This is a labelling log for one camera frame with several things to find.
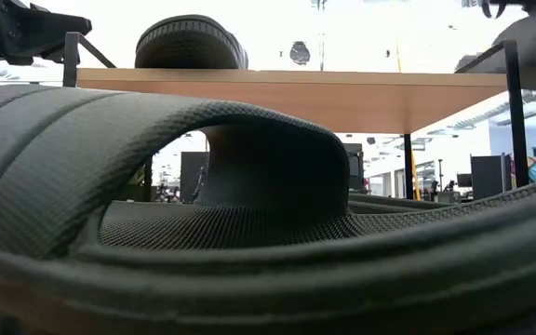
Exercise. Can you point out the large black cabinet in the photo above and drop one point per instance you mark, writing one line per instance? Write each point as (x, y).
(489, 177)

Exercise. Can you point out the black panel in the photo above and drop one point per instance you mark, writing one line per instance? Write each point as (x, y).
(192, 177)

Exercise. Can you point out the green potted plant black pot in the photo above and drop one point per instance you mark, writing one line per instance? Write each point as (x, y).
(133, 186)

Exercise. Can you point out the wooden shelf black metal frame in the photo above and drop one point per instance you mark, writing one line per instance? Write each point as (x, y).
(296, 102)

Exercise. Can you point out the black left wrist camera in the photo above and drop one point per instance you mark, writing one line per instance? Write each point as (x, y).
(3, 32)

